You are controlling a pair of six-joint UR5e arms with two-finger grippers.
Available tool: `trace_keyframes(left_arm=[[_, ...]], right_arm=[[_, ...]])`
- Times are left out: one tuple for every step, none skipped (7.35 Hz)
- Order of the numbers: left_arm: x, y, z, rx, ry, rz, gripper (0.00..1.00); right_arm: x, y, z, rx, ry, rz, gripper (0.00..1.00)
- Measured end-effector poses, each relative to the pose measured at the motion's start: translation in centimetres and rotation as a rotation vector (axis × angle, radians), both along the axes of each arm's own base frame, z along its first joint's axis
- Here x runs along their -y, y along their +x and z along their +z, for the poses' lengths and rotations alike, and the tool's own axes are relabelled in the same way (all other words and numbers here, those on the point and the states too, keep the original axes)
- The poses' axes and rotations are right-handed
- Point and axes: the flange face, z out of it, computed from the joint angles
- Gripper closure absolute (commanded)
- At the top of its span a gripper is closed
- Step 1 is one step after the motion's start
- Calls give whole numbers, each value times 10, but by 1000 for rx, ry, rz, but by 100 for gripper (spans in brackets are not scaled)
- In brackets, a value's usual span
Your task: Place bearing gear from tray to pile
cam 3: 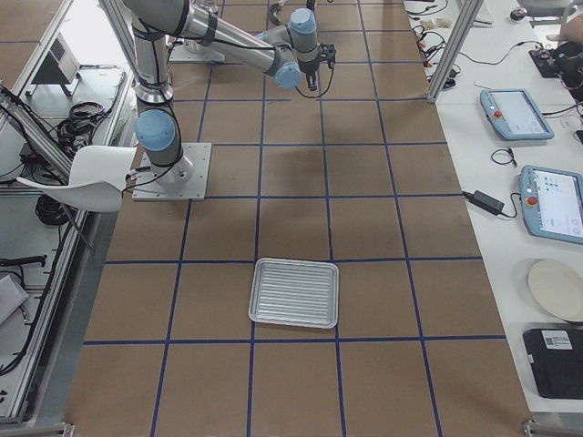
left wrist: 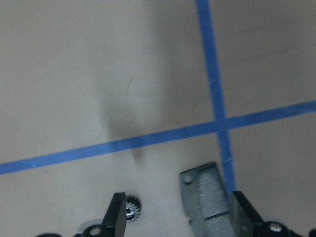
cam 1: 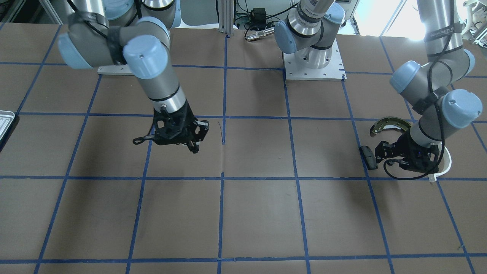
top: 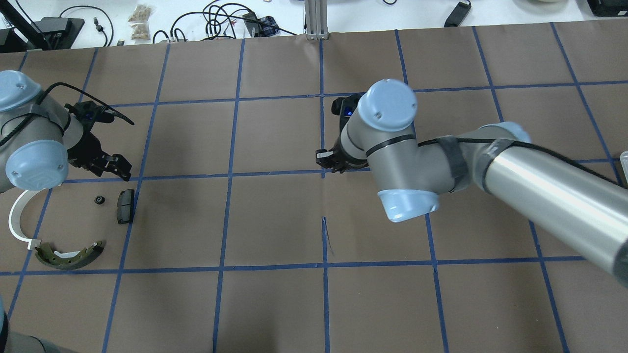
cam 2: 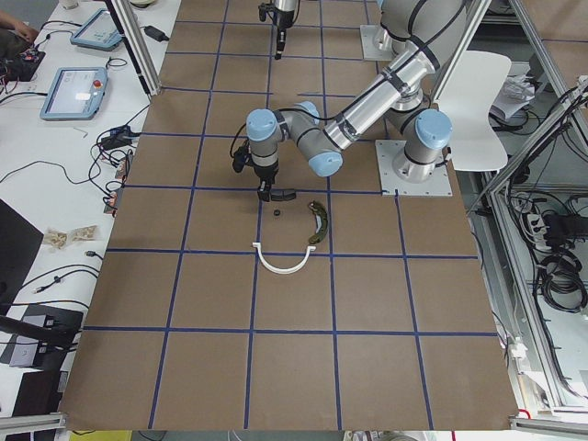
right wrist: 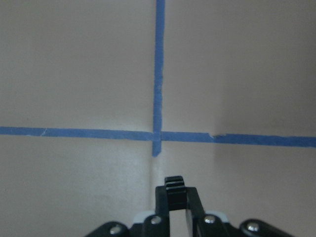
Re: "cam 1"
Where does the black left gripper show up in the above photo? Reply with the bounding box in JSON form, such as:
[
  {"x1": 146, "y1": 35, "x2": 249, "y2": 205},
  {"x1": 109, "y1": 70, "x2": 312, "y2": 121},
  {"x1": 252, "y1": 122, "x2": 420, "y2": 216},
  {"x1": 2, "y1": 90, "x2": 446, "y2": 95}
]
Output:
[{"x1": 375, "y1": 131, "x2": 440, "y2": 174}]

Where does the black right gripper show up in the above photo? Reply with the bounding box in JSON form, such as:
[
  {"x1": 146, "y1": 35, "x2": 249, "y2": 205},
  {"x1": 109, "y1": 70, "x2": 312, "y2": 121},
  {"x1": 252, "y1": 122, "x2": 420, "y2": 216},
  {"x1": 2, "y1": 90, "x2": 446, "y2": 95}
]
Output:
[{"x1": 132, "y1": 102, "x2": 209, "y2": 154}]

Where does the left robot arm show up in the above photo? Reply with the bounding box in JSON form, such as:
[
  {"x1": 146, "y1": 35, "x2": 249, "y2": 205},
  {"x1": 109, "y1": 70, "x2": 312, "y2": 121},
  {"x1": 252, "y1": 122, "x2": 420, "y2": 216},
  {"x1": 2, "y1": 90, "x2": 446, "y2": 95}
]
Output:
[{"x1": 275, "y1": 0, "x2": 482, "y2": 174}]

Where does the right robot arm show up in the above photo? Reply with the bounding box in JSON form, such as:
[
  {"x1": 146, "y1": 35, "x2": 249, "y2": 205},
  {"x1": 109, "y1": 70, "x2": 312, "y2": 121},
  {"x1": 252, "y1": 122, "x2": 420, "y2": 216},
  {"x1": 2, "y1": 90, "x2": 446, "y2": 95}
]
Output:
[{"x1": 58, "y1": 0, "x2": 209, "y2": 154}]

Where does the silver ribbed metal tray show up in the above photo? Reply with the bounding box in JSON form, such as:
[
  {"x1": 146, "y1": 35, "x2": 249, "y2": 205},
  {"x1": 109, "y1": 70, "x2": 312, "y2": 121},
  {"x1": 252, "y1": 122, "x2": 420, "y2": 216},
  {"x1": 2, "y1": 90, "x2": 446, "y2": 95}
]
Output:
[{"x1": 0, "y1": 110, "x2": 16, "y2": 141}]

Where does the dark grey brake pad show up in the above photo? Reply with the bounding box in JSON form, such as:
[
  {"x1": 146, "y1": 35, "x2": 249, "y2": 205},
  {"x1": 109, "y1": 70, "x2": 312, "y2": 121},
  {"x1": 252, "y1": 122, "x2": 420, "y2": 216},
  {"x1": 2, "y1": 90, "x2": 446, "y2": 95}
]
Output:
[{"x1": 359, "y1": 146, "x2": 378, "y2": 170}]

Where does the olive green brake shoe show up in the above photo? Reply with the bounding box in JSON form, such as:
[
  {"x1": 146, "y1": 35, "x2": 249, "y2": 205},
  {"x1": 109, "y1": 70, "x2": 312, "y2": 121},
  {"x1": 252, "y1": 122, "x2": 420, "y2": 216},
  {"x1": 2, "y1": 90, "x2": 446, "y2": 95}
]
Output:
[{"x1": 370, "y1": 116, "x2": 412, "y2": 137}]

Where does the white curved plastic bracket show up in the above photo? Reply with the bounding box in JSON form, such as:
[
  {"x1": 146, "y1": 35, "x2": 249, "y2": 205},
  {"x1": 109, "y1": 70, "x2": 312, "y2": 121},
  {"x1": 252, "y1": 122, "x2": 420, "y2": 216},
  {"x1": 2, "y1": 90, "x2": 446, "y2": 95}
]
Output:
[{"x1": 428, "y1": 147, "x2": 452, "y2": 183}]

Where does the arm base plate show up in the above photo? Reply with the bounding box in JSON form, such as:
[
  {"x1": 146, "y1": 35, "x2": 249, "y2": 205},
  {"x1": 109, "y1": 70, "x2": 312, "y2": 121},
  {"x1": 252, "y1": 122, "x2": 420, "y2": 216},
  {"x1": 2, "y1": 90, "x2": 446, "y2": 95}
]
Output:
[
  {"x1": 282, "y1": 40, "x2": 347, "y2": 81},
  {"x1": 97, "y1": 65, "x2": 133, "y2": 76}
]

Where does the aluminium frame post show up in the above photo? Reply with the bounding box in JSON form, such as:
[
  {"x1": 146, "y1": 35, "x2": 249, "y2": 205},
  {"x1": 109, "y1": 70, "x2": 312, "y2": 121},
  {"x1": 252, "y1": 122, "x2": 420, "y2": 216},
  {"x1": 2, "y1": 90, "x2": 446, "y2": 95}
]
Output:
[{"x1": 217, "y1": 0, "x2": 235, "y2": 37}]

